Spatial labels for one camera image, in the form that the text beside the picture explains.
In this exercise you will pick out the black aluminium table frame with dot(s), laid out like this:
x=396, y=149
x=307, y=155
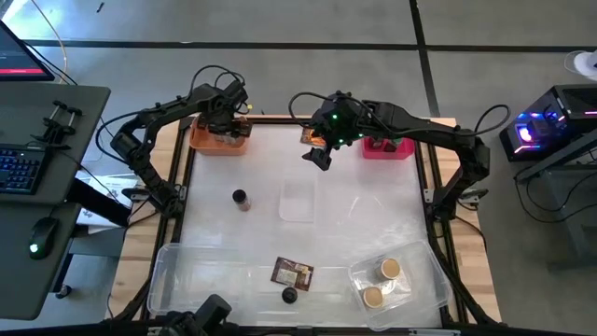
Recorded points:
x=275, y=120

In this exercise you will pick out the large clear plastic bin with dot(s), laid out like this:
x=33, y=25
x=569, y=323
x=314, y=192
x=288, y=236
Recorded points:
x=429, y=284
x=196, y=275

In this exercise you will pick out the purple-label black-lid spice jar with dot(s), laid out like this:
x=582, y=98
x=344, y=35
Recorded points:
x=289, y=295

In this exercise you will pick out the blue-label black-lid spice jar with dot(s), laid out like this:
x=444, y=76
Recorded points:
x=240, y=196

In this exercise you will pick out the orange spice packet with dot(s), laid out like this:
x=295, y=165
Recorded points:
x=308, y=138

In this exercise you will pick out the orange plastic bin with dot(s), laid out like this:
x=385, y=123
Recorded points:
x=210, y=147

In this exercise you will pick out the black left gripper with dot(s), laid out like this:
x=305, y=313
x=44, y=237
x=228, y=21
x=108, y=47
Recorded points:
x=226, y=122

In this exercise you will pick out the black desk monitor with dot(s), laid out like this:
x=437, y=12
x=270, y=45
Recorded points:
x=18, y=56

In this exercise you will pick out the backlit black keyboard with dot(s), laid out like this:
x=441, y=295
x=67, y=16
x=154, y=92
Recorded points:
x=18, y=170

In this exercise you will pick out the black lit computer tower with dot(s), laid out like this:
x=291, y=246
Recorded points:
x=550, y=126

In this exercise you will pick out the black desk clamp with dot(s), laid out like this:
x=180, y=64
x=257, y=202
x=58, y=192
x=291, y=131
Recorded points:
x=51, y=133

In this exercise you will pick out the gold-lid spice jar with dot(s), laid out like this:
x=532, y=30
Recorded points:
x=373, y=297
x=389, y=268

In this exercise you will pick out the clear plastic bag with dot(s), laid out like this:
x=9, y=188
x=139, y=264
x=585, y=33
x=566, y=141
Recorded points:
x=361, y=280

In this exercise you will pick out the pink plastic bin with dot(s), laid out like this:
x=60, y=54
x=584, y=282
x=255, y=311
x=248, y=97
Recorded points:
x=406, y=151

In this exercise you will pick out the grey metal cart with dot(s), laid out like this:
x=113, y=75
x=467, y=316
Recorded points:
x=573, y=210

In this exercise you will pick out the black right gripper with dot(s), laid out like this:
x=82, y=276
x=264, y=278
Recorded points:
x=340, y=123

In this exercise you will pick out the white printed papers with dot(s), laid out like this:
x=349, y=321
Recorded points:
x=112, y=186

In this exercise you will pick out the small black floor scrap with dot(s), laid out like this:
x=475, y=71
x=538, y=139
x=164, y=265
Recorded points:
x=100, y=7

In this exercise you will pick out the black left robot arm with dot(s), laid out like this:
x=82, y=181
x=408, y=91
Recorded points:
x=144, y=175

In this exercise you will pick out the black computer mouse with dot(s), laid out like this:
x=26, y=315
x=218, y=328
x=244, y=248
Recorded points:
x=43, y=238

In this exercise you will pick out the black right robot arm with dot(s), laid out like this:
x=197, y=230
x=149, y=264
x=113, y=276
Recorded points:
x=443, y=135

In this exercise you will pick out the brown spice packet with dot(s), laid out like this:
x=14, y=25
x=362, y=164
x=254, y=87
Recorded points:
x=291, y=274

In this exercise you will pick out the small translucent plastic bin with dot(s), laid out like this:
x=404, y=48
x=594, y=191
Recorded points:
x=298, y=196

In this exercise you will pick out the black desk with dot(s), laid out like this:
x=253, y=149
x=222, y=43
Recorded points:
x=28, y=280

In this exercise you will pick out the black desk foot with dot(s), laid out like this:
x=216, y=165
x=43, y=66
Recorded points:
x=64, y=291

